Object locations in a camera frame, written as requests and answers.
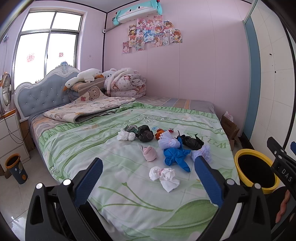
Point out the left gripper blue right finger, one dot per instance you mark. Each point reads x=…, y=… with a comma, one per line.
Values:
x=211, y=179

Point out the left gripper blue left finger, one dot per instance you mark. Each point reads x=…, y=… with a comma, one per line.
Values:
x=85, y=181

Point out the lavender foam net small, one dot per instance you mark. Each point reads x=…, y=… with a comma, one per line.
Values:
x=205, y=152

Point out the blue plastic bag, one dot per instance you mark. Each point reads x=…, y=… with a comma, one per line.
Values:
x=177, y=156

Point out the white tissue bundle pink band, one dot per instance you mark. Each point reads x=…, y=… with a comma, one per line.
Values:
x=166, y=176

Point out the black plastic bag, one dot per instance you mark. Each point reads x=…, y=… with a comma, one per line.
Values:
x=190, y=142
x=144, y=134

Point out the white tissue ball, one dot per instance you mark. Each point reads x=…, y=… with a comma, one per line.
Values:
x=125, y=136

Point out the pink bag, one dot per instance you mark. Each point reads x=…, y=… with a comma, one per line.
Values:
x=149, y=153

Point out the orange peel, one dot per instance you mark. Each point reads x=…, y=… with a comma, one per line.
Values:
x=158, y=133

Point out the yellow rimmed black trash bin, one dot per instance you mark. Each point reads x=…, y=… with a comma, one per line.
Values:
x=254, y=167

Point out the bedroom window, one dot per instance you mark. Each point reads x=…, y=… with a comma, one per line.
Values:
x=47, y=38

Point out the cardboard box on floor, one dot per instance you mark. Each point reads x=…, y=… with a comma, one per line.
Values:
x=230, y=128

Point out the green floral bed quilt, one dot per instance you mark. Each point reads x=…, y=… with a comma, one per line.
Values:
x=131, y=205

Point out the striped bed sheet mattress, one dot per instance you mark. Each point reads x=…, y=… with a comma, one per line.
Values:
x=40, y=123

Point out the small dark orange-rimmed wastebasket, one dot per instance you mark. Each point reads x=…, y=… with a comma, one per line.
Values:
x=15, y=166

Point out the folded bear print blanket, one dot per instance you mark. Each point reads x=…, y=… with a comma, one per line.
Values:
x=92, y=103

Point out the white bedside drawer cabinet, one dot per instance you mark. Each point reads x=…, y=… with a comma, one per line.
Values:
x=11, y=138

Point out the striped brown pillow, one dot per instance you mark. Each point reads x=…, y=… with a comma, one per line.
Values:
x=83, y=87

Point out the blue tufted bed headboard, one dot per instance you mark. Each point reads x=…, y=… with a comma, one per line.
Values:
x=48, y=93

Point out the white wardrobe with blue edge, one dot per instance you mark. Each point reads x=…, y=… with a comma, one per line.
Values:
x=271, y=105

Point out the white goose plush toy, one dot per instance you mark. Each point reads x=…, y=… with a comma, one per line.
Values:
x=88, y=75

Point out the folded pink floral comforter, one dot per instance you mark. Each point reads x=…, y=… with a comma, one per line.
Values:
x=126, y=82

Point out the white bear plush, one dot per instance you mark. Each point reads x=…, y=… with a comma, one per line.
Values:
x=109, y=73

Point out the electric fan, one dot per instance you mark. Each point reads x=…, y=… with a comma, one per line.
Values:
x=6, y=89

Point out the anime poster cluster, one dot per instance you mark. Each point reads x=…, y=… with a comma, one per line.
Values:
x=157, y=31

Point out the wall air conditioner teal cover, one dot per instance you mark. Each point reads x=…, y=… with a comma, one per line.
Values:
x=137, y=11

